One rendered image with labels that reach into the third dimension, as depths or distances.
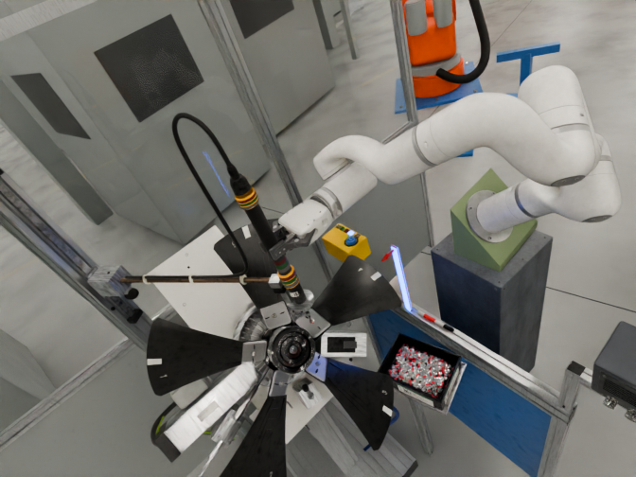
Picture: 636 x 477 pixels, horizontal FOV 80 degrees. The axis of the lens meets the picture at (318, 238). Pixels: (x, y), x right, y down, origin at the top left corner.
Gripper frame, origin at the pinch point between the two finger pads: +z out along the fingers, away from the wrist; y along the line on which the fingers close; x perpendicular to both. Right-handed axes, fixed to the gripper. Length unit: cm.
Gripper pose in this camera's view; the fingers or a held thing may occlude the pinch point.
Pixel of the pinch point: (273, 246)
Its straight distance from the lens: 87.9
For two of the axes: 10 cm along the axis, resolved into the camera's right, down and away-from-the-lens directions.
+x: -2.9, -7.2, -6.3
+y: -6.2, -3.6, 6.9
